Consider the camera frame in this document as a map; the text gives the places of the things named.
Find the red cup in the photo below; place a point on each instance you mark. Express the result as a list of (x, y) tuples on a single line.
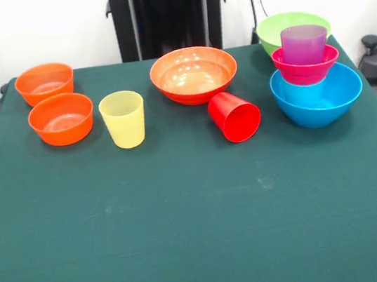
[(240, 122)]

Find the large orange bowl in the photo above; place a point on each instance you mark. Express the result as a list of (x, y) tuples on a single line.
[(194, 72)]

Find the small orange bowl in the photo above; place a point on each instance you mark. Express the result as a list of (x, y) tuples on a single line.
[(41, 85), (62, 124)]

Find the green bowl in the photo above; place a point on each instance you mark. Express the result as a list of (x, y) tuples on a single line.
[(270, 34)]

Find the pink bowl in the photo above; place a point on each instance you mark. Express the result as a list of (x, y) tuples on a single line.
[(306, 73)]

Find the purple cup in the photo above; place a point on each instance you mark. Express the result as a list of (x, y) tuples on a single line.
[(304, 47)]

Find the yellow cup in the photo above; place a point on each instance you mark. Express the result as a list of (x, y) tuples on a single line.
[(124, 125)]

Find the dark green table cloth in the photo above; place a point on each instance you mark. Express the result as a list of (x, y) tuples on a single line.
[(202, 234)]

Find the blue bowl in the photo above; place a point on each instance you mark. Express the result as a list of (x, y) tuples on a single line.
[(319, 116)]

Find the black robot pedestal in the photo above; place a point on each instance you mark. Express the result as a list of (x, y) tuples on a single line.
[(169, 9)]

